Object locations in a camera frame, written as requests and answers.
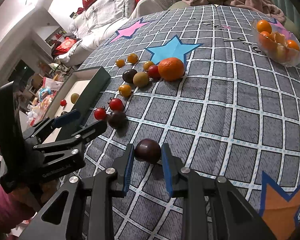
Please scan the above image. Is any white covered sofa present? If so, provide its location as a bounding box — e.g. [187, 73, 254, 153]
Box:
[48, 0, 181, 67]

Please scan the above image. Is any brown round longan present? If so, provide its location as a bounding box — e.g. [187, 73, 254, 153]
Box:
[70, 93, 80, 104]
[133, 72, 149, 88]

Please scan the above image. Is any yellow cherry tomato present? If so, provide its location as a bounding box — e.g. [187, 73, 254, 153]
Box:
[118, 85, 132, 98]
[115, 59, 125, 68]
[143, 61, 154, 72]
[127, 53, 139, 64]

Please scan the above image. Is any left hand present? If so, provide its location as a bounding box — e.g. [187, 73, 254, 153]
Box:
[8, 180, 58, 212]

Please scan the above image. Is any clear bowl of oranges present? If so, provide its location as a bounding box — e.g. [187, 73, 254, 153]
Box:
[251, 18, 300, 67]

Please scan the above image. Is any dark purple tomato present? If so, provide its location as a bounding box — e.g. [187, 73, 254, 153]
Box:
[134, 138, 161, 164]
[122, 69, 138, 83]
[108, 111, 127, 129]

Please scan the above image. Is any pile of snack bags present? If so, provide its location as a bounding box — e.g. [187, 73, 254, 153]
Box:
[27, 77, 63, 126]

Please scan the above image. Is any large orange tangerine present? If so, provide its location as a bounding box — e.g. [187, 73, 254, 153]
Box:
[158, 57, 185, 82]

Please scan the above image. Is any white shallow tray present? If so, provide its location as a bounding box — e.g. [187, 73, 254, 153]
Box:
[44, 66, 110, 143]

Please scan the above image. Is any red cherry tomato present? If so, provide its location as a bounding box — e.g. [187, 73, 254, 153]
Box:
[147, 65, 161, 80]
[108, 98, 125, 112]
[60, 99, 67, 107]
[94, 107, 107, 120]

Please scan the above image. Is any grey grid tablecloth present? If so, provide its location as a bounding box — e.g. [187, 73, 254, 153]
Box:
[78, 5, 300, 239]

